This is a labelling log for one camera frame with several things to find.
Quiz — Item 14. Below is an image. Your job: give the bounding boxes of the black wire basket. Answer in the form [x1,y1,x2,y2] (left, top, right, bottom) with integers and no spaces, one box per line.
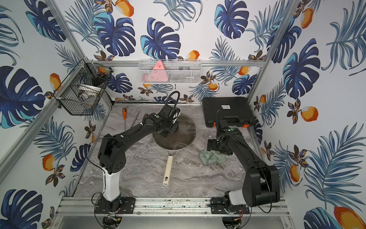
[52,59,113,116]

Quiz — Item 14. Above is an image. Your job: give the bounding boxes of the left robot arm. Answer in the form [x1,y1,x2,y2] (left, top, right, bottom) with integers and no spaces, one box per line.
[97,105,180,213]

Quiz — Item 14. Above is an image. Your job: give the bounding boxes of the orange handled screwdriver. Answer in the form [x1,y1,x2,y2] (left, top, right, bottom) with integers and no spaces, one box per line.
[123,107,127,131]

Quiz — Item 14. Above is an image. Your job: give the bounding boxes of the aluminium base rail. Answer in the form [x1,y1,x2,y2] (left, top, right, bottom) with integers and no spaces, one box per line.
[56,197,290,217]

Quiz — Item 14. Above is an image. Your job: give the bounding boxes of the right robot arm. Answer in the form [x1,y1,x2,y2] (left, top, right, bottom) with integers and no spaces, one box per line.
[207,120,280,210]

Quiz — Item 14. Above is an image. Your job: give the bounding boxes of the black tool case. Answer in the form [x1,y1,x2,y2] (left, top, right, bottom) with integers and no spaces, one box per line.
[202,96,255,127]

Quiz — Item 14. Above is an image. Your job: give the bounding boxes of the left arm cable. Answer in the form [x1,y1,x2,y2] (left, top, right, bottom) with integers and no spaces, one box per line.
[163,91,181,114]

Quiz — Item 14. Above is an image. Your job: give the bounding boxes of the glass pot lid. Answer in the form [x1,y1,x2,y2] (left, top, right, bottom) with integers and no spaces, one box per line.
[152,115,197,150]

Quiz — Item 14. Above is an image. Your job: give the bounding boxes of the green fluffy cloth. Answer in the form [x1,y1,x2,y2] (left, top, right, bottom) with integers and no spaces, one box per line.
[199,150,227,166]

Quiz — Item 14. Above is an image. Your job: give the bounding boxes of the pink triangular object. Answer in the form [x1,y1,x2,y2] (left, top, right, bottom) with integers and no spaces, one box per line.
[146,60,169,83]

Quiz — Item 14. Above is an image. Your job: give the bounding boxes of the white mesh shelf basket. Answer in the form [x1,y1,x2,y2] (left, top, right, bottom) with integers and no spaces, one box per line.
[138,59,202,84]

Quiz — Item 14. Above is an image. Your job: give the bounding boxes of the frying pan with cream handle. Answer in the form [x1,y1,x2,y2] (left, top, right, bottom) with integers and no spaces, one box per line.
[159,143,194,186]

